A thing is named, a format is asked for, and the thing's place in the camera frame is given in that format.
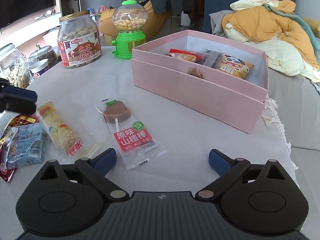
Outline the dark red snack bag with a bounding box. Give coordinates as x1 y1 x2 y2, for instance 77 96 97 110
1 114 39 183

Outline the grey wrapped snack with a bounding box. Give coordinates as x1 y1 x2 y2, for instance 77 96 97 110
196 50 223 69

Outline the green gumball dispenser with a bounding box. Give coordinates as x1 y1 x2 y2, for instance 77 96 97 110
111 0 148 60

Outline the large peanut jar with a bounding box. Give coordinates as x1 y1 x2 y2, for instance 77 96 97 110
57 10 101 68

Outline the red orange snack packet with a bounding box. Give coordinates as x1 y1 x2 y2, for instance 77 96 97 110
166 49 202 62

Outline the long biscuit packet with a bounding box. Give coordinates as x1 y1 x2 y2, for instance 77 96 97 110
36 102 98 158

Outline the hawthorn lollipop packet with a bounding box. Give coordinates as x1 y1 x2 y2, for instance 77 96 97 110
96 98 167 170

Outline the panda snack packet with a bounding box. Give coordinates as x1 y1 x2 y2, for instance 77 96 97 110
217 54 254 79

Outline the glass jar with nuts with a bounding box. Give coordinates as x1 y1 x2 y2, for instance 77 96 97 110
0 43 30 88

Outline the grey sofa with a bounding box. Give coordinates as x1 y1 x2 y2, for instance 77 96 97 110
209 10 319 151

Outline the pink cardboard box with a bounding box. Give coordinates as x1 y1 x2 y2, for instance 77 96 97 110
131 30 268 133

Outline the orange yellow blanket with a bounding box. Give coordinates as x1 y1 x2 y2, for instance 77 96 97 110
221 0 319 83

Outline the light blue snack packet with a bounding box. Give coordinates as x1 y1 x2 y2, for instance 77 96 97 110
7 123 47 169

